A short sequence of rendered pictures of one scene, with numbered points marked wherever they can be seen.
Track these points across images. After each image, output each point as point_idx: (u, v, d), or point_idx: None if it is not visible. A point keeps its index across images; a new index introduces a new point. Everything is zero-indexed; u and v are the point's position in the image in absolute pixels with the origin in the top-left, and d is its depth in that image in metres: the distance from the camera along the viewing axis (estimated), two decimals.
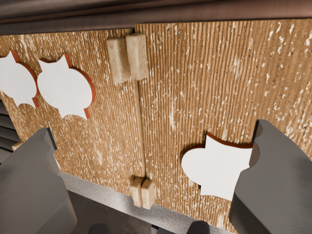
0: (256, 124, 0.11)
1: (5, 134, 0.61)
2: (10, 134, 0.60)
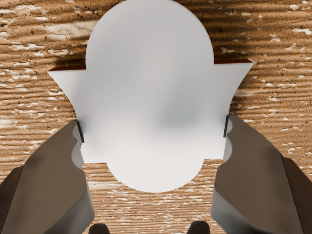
0: (227, 119, 0.12)
1: None
2: None
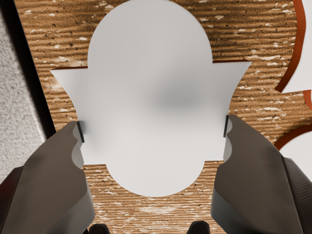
0: (226, 119, 0.12)
1: None
2: None
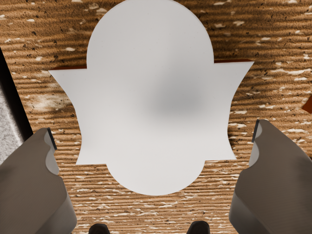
0: (256, 124, 0.11)
1: None
2: None
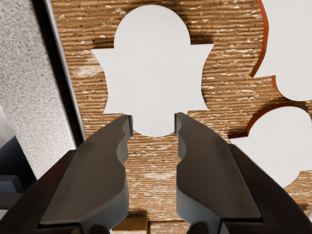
0: (175, 117, 0.12)
1: None
2: None
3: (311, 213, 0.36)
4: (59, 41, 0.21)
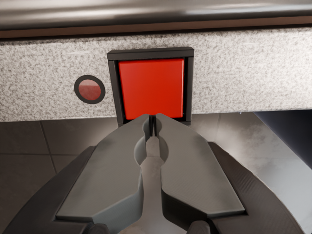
0: (154, 119, 0.12)
1: None
2: None
3: None
4: (264, 2, 0.16)
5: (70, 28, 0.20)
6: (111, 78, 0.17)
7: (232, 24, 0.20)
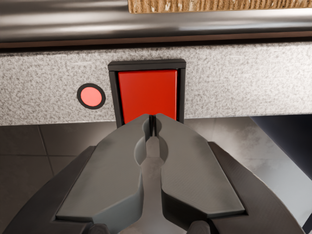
0: (154, 119, 0.12)
1: None
2: None
3: None
4: (248, 21, 0.18)
5: None
6: (111, 87, 0.19)
7: (221, 37, 0.22)
